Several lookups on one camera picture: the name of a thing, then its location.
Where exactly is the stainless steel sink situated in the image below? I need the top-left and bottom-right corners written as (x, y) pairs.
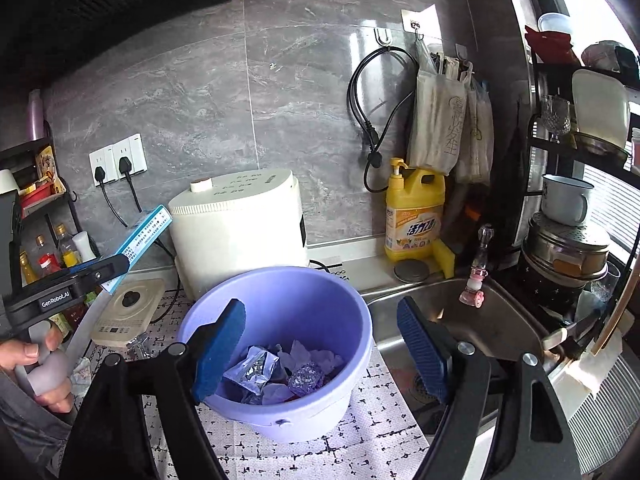
top-left (365, 275), bottom-right (561, 436)

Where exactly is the person's left hand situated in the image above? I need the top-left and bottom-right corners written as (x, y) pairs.
top-left (0, 329), bottom-right (75, 414)

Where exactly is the metal bowl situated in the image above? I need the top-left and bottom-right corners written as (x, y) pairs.
top-left (572, 132), bottom-right (631, 161)

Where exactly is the cream induction cooker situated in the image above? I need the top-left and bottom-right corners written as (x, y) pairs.
top-left (90, 278), bottom-right (167, 347)

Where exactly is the white wall socket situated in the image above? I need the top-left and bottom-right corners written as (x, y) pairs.
top-left (89, 145), bottom-right (118, 187)
top-left (112, 132), bottom-right (149, 177)

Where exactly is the steel steamer pot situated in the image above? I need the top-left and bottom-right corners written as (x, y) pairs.
top-left (522, 212), bottom-right (612, 281)

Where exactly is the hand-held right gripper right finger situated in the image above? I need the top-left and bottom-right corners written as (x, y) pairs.
top-left (396, 296), bottom-right (583, 480)

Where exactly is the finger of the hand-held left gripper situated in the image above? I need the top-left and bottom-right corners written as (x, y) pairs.
top-left (2, 254), bottom-right (130, 328)

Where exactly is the large silver foil packet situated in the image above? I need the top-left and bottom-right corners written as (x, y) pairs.
top-left (223, 345), bottom-right (281, 396)

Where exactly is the blue white paper box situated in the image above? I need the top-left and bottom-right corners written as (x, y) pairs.
top-left (100, 205), bottom-right (173, 295)

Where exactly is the yellow detergent bottle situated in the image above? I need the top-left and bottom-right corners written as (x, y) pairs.
top-left (384, 157), bottom-right (447, 263)

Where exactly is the red box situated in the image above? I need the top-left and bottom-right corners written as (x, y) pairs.
top-left (20, 182), bottom-right (53, 206)

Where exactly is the small white bowl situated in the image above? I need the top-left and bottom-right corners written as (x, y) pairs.
top-left (537, 11), bottom-right (572, 36)

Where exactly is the black power cable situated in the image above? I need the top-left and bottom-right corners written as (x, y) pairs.
top-left (119, 157), bottom-right (143, 213)
top-left (94, 167), bottom-right (128, 228)

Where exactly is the person's left forearm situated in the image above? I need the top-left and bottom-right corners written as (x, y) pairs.
top-left (0, 370), bottom-right (76, 480)

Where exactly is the white air fryer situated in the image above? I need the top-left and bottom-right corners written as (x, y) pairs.
top-left (167, 169), bottom-right (309, 301)

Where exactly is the yellow sponge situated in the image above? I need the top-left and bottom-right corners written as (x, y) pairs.
top-left (432, 239), bottom-right (456, 279)

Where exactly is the black range hood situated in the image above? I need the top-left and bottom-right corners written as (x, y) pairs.
top-left (0, 0), bottom-right (293, 96)

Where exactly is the hanging plastic cutlery bag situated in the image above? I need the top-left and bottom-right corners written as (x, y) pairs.
top-left (455, 62), bottom-right (496, 186)
top-left (406, 35), bottom-right (468, 177)

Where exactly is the clear glass goblet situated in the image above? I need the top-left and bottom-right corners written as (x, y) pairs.
top-left (541, 95), bottom-right (572, 143)

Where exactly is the white black patterned table mat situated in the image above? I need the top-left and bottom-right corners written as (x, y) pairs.
top-left (75, 280), bottom-right (431, 480)

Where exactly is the white enamel mug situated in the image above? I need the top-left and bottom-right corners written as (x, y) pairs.
top-left (541, 174), bottom-right (596, 226)

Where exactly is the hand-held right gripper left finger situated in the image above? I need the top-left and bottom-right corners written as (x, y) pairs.
top-left (60, 298), bottom-right (247, 480)

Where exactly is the red cap oil bottle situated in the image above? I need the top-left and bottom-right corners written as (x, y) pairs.
top-left (32, 235), bottom-right (63, 281)

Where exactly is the adhesive wall hook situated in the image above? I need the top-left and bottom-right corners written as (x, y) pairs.
top-left (401, 6), bottom-right (440, 41)

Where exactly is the silver foil wrapper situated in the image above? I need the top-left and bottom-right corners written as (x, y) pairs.
top-left (287, 362), bottom-right (323, 393)
top-left (125, 335), bottom-right (151, 361)

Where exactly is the white square plate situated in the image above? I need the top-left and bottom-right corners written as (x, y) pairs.
top-left (571, 69), bottom-right (632, 136)

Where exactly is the white seasoning bottle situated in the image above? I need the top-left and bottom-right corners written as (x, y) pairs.
top-left (72, 231), bottom-right (98, 263)

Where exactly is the black storage rack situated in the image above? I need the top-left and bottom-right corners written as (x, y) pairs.
top-left (0, 135), bottom-right (76, 241)

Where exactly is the black pot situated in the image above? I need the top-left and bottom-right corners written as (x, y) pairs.
top-left (515, 260), bottom-right (601, 311)

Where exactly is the black dish rack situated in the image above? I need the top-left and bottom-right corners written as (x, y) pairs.
top-left (520, 25), bottom-right (640, 321)

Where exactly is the clear drinking glass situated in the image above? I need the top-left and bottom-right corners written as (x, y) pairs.
top-left (590, 260), bottom-right (621, 303)

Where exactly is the crumpled white plastic wrapper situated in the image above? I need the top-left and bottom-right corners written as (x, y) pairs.
top-left (70, 357), bottom-right (98, 393)

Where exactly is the round metal drain cover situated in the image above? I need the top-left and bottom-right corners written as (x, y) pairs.
top-left (393, 259), bottom-right (432, 282)

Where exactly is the yellow cap seasoning bottle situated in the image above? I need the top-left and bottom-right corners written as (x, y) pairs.
top-left (54, 224), bottom-right (83, 268)

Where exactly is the kitchen knife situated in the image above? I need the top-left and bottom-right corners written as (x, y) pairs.
top-left (542, 310), bottom-right (601, 353)

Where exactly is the faucet with pink filter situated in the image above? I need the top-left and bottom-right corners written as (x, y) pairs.
top-left (459, 224), bottom-right (496, 307)

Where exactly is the hanging black cable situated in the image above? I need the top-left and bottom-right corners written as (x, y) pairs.
top-left (347, 47), bottom-right (418, 193)

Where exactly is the purple plastic bucket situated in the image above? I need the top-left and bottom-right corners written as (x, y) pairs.
top-left (177, 266), bottom-right (375, 443)

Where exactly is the yellow snack packet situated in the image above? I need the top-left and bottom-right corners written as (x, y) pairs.
top-left (35, 146), bottom-right (66, 196)

